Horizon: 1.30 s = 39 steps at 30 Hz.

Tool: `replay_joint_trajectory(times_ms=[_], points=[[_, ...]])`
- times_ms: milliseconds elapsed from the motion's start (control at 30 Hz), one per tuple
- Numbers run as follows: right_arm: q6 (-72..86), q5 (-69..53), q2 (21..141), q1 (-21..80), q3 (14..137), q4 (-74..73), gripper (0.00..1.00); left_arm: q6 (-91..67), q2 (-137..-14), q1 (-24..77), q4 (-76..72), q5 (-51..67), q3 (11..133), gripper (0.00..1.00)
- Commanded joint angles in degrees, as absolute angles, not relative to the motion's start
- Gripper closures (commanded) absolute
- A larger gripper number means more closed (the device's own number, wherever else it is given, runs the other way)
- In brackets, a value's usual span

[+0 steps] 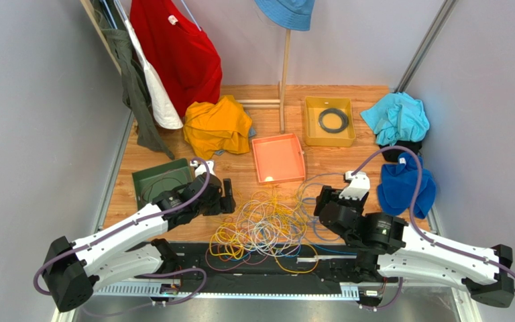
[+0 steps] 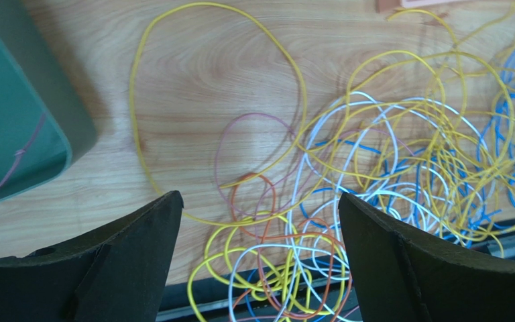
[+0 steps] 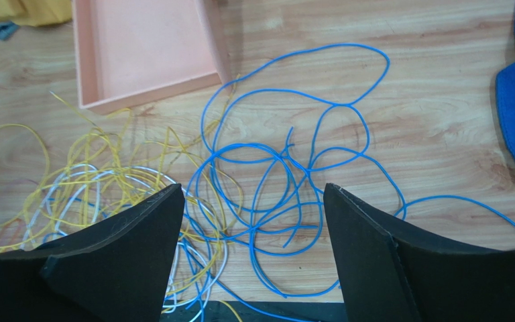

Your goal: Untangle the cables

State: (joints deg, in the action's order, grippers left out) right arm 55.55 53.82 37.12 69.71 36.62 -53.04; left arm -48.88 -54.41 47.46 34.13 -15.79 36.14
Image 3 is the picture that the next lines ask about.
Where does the pink plastic tray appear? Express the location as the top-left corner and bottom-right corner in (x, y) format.
(72, 1), (232, 114)

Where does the blue cable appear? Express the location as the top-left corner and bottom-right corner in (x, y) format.
(181, 42), (515, 322)

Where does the yellow shirt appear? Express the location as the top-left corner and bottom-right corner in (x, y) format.
(0, 0), (72, 27)

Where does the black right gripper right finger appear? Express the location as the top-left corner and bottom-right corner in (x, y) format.
(323, 183), (515, 321)

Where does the yellow cable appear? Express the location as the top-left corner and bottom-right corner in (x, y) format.
(0, 91), (245, 322)

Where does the white cable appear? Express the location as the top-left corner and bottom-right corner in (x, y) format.
(19, 163), (228, 313)

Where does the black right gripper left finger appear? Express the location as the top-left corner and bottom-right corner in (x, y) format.
(0, 184), (185, 321)

